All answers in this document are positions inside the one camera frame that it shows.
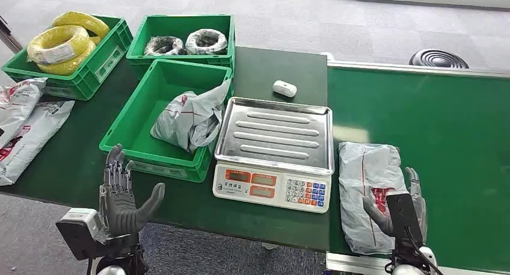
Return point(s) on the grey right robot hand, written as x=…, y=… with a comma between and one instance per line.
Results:
x=378, y=219

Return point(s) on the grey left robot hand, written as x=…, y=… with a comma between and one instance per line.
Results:
x=119, y=209

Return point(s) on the grey package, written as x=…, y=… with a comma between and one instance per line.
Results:
x=364, y=177
x=191, y=117

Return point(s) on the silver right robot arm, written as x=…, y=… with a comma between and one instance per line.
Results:
x=410, y=263

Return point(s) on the green conveyor belt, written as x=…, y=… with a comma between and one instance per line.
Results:
x=446, y=125

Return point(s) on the white package with black label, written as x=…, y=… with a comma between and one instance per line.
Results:
x=32, y=133

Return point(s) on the crumpled grey package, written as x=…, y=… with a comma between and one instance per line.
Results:
x=191, y=117

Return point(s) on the white package with red print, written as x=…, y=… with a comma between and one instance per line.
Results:
x=20, y=101

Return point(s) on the empty-walled green plastic crate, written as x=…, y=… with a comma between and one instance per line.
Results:
x=139, y=121

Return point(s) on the electronic scale with steel tray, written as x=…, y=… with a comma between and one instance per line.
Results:
x=275, y=145

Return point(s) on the green crate with white label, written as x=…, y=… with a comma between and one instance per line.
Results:
x=89, y=72

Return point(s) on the small white plastic device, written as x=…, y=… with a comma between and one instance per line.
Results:
x=284, y=88

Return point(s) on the black ribbed round disc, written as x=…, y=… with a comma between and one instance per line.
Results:
x=438, y=59

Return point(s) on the dark metal leg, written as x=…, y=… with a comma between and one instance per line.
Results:
x=8, y=36

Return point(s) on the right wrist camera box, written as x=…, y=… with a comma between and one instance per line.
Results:
x=403, y=215

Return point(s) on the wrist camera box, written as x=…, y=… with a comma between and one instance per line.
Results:
x=79, y=231
x=403, y=215

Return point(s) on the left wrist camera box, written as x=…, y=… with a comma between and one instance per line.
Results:
x=79, y=231

